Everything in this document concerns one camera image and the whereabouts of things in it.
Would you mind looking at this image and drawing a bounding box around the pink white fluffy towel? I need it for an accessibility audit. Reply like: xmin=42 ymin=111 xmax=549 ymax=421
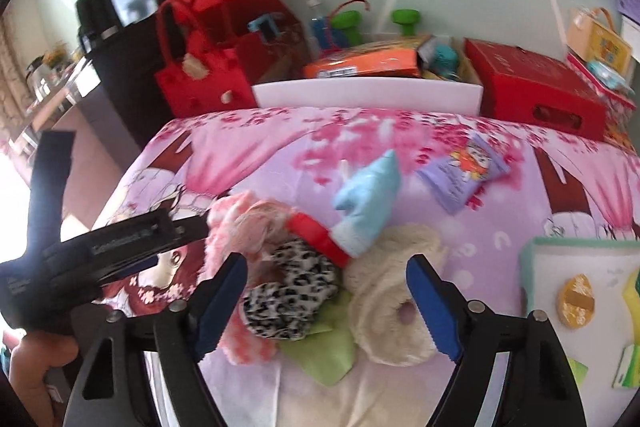
xmin=198 ymin=191 xmax=294 ymax=365

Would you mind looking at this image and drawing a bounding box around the leopard print scrunchie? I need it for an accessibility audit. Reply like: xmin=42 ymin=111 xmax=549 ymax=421
xmin=241 ymin=237 xmax=340 ymax=340

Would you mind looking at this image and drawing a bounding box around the green microfiber cloth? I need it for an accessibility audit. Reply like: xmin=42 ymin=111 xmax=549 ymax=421
xmin=278 ymin=289 xmax=357 ymax=387

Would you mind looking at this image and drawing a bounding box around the red tape roll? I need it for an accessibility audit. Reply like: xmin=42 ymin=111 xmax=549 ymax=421
xmin=286 ymin=212 xmax=350 ymax=269

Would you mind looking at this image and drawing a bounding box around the cream fluffy cloth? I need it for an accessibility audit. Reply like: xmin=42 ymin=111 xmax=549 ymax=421
xmin=343 ymin=223 xmax=448 ymax=367

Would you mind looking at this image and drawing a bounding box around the light blue face mask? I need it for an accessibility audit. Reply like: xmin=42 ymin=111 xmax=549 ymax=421
xmin=330 ymin=150 xmax=401 ymax=258

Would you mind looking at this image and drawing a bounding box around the purple snack packet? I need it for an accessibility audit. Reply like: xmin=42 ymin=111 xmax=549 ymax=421
xmin=416 ymin=134 xmax=510 ymax=215

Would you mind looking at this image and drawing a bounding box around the person's left hand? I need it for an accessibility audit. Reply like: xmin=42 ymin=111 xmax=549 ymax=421
xmin=9 ymin=332 xmax=79 ymax=427

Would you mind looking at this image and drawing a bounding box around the green yellow small box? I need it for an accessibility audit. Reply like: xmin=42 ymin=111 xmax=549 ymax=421
xmin=613 ymin=345 xmax=640 ymax=389

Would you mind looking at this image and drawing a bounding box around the white green-rimmed tray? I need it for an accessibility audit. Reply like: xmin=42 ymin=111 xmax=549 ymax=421
xmin=520 ymin=237 xmax=639 ymax=426

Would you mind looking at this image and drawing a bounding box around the black cabinet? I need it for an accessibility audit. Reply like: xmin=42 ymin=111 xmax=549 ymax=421
xmin=88 ymin=15 xmax=174 ymax=148

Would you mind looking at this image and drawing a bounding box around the red felt handbag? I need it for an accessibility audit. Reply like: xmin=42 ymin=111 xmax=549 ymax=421
xmin=155 ymin=0 xmax=262 ymax=118

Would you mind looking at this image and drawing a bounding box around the white foam board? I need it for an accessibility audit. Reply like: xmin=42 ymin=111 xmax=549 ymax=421
xmin=254 ymin=77 xmax=484 ymax=116

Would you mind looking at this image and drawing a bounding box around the red patterned tin box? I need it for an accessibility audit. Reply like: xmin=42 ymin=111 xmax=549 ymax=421
xmin=566 ymin=52 xmax=636 ymax=150

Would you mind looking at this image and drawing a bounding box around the large red gift box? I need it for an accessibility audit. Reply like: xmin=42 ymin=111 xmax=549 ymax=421
xmin=464 ymin=38 xmax=606 ymax=141

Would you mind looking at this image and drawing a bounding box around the red paper gift bag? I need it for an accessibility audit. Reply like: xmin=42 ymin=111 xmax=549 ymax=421
xmin=186 ymin=0 xmax=310 ymax=84

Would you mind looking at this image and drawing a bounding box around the light blue tissue pack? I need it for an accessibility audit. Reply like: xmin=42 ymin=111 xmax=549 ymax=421
xmin=587 ymin=60 xmax=634 ymax=96

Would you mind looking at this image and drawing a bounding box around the blue water bottle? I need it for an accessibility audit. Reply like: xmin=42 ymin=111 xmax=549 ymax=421
xmin=307 ymin=0 xmax=331 ymax=56

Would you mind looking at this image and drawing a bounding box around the orange flat box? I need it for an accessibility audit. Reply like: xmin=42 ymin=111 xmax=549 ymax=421
xmin=303 ymin=37 xmax=428 ymax=79

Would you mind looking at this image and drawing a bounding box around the teal small toy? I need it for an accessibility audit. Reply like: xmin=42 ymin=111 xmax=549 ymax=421
xmin=431 ymin=44 xmax=459 ymax=79

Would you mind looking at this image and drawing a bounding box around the green dumbbell left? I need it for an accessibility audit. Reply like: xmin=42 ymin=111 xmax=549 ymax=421
xmin=331 ymin=10 xmax=363 ymax=46

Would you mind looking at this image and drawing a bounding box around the green dumbbell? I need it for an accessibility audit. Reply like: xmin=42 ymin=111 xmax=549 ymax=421
xmin=390 ymin=9 xmax=421 ymax=37
xmin=331 ymin=10 xmax=363 ymax=46

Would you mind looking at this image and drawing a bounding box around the tan yellow toy box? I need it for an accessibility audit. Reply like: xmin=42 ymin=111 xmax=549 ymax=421
xmin=566 ymin=6 xmax=632 ymax=76

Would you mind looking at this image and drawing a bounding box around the green dumbbell right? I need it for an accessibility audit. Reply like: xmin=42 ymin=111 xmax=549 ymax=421
xmin=390 ymin=9 xmax=421 ymax=37

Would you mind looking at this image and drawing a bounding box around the blue small frame gadget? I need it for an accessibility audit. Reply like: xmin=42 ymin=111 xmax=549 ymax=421
xmin=247 ymin=12 xmax=284 ymax=43

